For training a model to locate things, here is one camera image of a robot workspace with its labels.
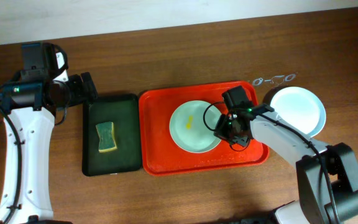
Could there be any green yellow sponge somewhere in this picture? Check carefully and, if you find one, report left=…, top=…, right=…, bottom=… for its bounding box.
left=96, top=122, right=117, bottom=153

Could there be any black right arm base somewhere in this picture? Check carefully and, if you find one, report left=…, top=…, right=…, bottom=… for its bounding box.
left=228, top=214, right=278, bottom=224

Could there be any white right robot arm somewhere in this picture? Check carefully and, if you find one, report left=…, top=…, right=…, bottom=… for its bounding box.
left=213, top=86, right=358, bottom=223

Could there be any red plastic tray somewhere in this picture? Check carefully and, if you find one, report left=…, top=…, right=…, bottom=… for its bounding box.
left=139, top=81, right=269, bottom=176

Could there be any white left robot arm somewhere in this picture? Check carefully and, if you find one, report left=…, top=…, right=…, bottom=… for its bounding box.
left=0, top=42, right=98, bottom=223

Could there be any light blue plate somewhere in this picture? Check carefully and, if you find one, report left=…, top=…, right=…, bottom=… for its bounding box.
left=268, top=86, right=326, bottom=137

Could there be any light green plate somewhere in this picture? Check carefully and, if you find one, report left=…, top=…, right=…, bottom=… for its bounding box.
left=169, top=100, right=222, bottom=153

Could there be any black plastic tray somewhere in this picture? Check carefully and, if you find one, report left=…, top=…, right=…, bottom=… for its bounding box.
left=82, top=94, right=142, bottom=177

